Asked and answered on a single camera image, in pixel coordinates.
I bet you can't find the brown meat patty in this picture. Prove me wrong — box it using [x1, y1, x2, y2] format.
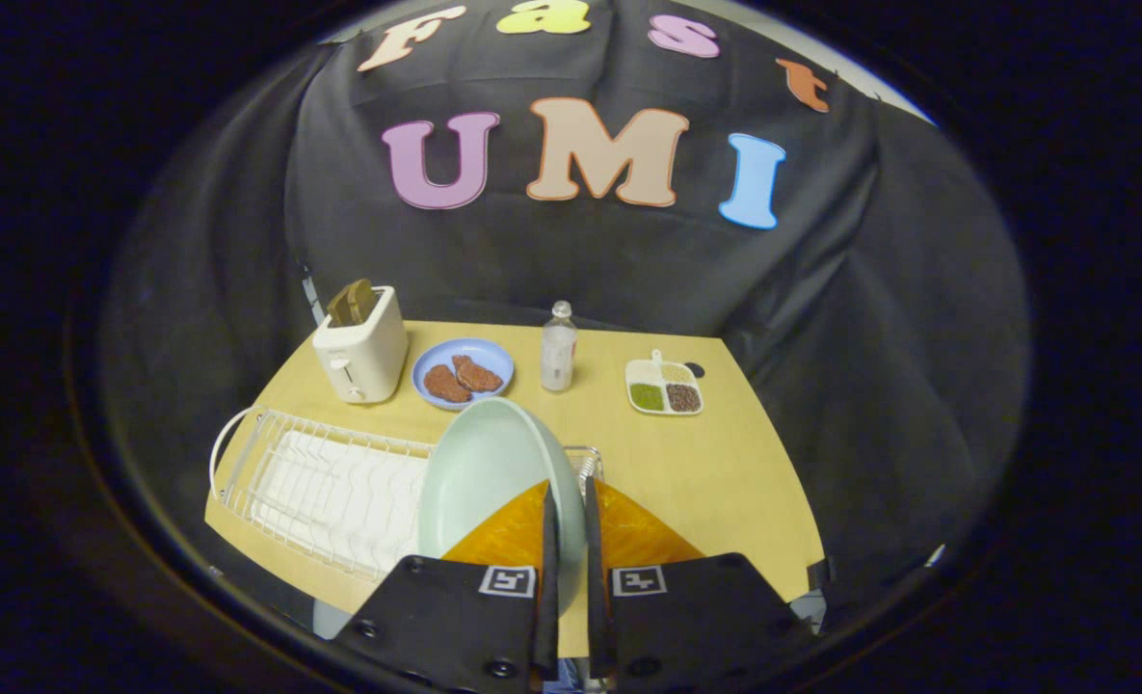
[451, 355, 505, 394]
[423, 363, 473, 405]

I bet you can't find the white wire dish rack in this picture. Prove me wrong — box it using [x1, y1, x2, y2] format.
[209, 406, 604, 582]

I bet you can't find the white divided grain tray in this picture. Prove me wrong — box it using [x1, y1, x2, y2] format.
[624, 349, 705, 416]

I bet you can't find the brown toast slice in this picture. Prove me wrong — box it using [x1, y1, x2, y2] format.
[327, 279, 377, 328]

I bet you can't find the clear plastic bottle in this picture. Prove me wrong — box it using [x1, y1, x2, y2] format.
[541, 300, 578, 393]

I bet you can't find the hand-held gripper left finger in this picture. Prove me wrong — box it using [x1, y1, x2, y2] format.
[335, 479, 561, 692]

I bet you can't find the black backdrop cloth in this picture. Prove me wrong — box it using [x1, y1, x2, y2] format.
[98, 0, 1032, 637]

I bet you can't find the pale green plate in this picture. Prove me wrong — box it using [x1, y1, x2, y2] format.
[417, 397, 587, 618]

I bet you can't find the cream toaster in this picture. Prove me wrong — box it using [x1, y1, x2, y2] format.
[312, 285, 410, 405]

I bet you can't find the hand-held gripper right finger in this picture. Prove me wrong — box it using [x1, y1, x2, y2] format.
[584, 474, 815, 692]

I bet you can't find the blue plate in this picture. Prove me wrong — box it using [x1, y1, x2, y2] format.
[412, 337, 516, 412]

